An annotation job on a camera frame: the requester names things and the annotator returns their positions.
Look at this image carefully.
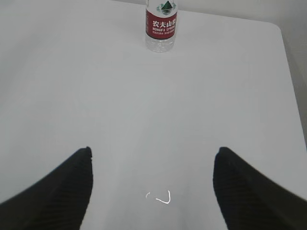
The Nongfu Spring water bottle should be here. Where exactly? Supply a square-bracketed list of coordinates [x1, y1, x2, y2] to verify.
[145, 0, 178, 53]

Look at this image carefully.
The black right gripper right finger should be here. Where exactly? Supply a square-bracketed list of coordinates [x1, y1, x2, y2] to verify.
[213, 147, 307, 230]

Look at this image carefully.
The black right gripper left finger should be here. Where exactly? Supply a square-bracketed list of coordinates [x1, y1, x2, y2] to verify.
[0, 147, 93, 230]

